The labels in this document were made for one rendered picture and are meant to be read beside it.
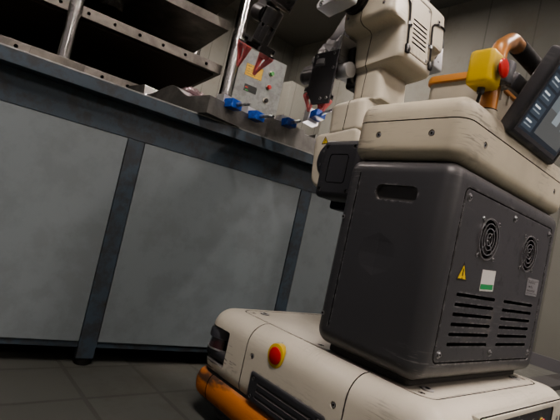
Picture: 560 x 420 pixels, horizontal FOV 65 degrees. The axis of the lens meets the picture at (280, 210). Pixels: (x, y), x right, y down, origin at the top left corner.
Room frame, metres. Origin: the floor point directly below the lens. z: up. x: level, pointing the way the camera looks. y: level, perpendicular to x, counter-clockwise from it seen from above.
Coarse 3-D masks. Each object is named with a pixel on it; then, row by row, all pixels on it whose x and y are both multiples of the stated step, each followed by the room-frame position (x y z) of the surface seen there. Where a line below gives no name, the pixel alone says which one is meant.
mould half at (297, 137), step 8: (264, 120) 1.58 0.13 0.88; (272, 120) 1.54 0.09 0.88; (272, 128) 1.55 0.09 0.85; (280, 128) 1.56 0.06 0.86; (288, 128) 1.58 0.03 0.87; (296, 128) 1.60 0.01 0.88; (264, 136) 1.55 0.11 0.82; (272, 136) 1.55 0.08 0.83; (280, 136) 1.56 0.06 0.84; (288, 136) 1.58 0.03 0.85; (296, 136) 1.60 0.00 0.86; (304, 136) 1.62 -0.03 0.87; (288, 144) 1.59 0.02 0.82; (296, 144) 1.60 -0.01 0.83; (304, 144) 1.62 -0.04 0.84; (312, 144) 1.64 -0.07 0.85; (312, 152) 1.65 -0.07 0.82
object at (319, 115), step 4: (312, 108) 1.63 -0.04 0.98; (308, 112) 1.63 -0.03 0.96; (312, 112) 1.61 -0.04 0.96; (316, 112) 1.59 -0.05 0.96; (320, 112) 1.60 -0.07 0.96; (324, 112) 1.58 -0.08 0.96; (328, 112) 1.57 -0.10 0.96; (304, 116) 1.65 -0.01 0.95; (308, 116) 1.62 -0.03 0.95; (312, 116) 1.61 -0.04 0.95; (316, 116) 1.60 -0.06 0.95; (320, 116) 1.60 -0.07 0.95; (324, 116) 1.61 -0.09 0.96; (304, 120) 1.64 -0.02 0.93; (308, 120) 1.62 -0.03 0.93; (312, 120) 1.63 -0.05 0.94; (316, 120) 1.63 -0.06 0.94; (320, 120) 1.62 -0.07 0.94; (308, 124) 1.65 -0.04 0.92; (312, 124) 1.65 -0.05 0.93; (316, 124) 1.64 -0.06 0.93
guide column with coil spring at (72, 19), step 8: (72, 0) 1.84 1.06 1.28; (80, 0) 1.85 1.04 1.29; (72, 8) 1.84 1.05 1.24; (80, 8) 1.86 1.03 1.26; (72, 16) 1.84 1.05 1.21; (80, 16) 1.87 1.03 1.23; (64, 24) 1.85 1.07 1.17; (72, 24) 1.85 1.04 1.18; (64, 32) 1.84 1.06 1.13; (72, 32) 1.85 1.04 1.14; (64, 40) 1.84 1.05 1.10; (72, 40) 1.86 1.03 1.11; (64, 48) 1.84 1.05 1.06; (72, 48) 1.88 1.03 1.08; (64, 56) 1.85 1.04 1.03
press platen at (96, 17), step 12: (48, 0) 1.83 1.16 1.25; (60, 0) 1.86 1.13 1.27; (84, 12) 1.91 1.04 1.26; (96, 12) 1.93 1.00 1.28; (96, 24) 1.96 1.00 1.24; (108, 24) 1.96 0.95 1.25; (120, 24) 1.99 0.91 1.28; (132, 36) 2.02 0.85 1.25; (144, 36) 2.05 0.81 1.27; (156, 48) 2.10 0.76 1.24; (168, 48) 2.11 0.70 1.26; (180, 48) 2.14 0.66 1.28; (192, 60) 2.18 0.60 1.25; (204, 60) 2.21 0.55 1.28; (216, 72) 2.26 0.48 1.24
